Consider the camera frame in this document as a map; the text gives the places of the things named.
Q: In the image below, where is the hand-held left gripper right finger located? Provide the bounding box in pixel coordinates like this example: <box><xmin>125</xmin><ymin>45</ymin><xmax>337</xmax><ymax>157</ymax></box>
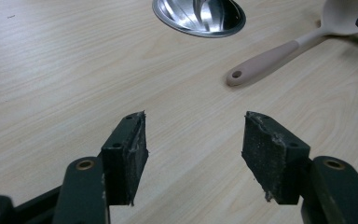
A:
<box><xmin>241</xmin><ymin>110</ymin><xmax>358</xmax><ymax>224</ymax></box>

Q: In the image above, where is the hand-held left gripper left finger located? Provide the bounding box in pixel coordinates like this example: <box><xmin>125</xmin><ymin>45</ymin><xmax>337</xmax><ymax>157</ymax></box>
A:
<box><xmin>51</xmin><ymin>110</ymin><xmax>149</xmax><ymax>224</ymax></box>

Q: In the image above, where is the beige silicone spoon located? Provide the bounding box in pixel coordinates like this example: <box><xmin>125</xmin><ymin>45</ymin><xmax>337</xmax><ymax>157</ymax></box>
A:
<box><xmin>225</xmin><ymin>0</ymin><xmax>358</xmax><ymax>88</ymax></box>

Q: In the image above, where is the steel bowl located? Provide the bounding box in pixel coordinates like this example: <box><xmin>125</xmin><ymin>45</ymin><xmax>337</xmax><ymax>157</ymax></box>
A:
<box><xmin>151</xmin><ymin>0</ymin><xmax>247</xmax><ymax>38</ymax></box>

